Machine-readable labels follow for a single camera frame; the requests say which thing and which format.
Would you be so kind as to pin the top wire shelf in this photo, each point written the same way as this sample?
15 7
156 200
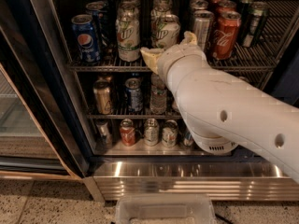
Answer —
261 58

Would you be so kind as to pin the open glass fridge door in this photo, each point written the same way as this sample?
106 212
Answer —
43 129

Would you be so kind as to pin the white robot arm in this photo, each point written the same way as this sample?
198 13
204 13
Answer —
215 103

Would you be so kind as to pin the silver can bottom far left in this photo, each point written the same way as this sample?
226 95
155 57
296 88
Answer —
103 128

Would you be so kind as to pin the white can bottom left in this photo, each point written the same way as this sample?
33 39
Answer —
151 132

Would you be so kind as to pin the front blue Pepsi can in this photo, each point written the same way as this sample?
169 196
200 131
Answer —
86 37

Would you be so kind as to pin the middle wire shelf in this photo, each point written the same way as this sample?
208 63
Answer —
120 107

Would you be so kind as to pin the blue silver can bottom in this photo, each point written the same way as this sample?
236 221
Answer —
187 140

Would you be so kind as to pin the clear plastic bin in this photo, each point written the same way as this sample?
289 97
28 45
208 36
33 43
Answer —
165 208

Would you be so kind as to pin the white can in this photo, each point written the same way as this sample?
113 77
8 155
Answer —
151 132
170 133

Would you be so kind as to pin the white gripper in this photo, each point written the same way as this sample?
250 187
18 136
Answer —
177 57

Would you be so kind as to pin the wire shelf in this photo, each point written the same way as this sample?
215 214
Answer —
261 58
120 107

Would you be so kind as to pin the front silver slim can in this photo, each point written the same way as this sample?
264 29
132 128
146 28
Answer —
201 26

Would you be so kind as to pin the clear water bottle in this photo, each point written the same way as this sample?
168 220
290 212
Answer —
158 95

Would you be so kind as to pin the gold can middle shelf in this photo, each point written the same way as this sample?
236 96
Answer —
102 95

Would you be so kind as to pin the front dark green can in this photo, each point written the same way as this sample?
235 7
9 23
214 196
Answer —
258 13

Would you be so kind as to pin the front red Coca-Cola can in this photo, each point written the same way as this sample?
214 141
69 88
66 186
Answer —
225 35

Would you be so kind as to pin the red can bottom shelf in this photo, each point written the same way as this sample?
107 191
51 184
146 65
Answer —
127 131

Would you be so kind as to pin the red coca-cola can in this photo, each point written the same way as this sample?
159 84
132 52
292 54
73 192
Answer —
225 35
225 5

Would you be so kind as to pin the blue can middle shelf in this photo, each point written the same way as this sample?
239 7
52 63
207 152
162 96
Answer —
134 94

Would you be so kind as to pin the white can bottom centre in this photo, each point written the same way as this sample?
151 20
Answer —
170 133

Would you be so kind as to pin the silver slim can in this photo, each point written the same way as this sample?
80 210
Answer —
198 5
201 26

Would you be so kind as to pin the dark green can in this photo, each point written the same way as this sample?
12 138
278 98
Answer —
258 13
242 5

